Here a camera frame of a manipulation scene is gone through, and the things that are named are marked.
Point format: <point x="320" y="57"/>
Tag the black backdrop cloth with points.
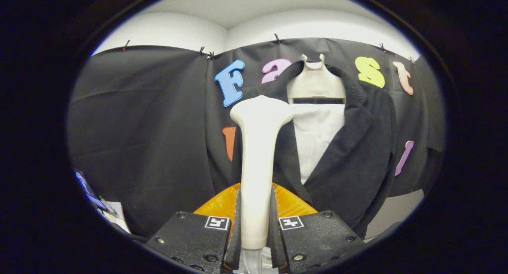
<point x="151" y="127"/>

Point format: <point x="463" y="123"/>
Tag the white garment steamer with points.
<point x="257" y="166"/>

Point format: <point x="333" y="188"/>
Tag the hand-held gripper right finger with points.
<point x="313" y="238"/>

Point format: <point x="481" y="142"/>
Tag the small lit screen device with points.
<point x="86" y="186"/>

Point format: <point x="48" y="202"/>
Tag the black jacket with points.
<point x="357" y="155"/>

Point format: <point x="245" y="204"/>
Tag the grey cabinet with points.
<point x="393" y="210"/>

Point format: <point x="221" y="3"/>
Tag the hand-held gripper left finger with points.
<point x="190" y="242"/>

